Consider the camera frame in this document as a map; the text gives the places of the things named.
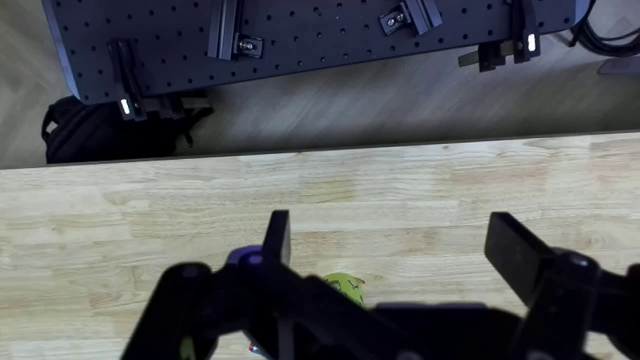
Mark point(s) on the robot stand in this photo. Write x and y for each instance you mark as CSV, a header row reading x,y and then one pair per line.
x,y
325,50

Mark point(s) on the grey flat base plate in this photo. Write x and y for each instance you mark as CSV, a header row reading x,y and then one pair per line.
x,y
622,66

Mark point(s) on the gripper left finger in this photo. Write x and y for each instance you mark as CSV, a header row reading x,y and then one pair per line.
x,y
260,300

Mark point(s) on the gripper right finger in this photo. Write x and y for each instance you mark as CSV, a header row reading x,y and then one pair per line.
x,y
560,290

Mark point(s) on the green printed mug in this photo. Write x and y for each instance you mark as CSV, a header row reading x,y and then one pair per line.
x,y
346,287

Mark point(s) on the black backpack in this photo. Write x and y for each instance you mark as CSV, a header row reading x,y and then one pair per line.
x,y
100,135

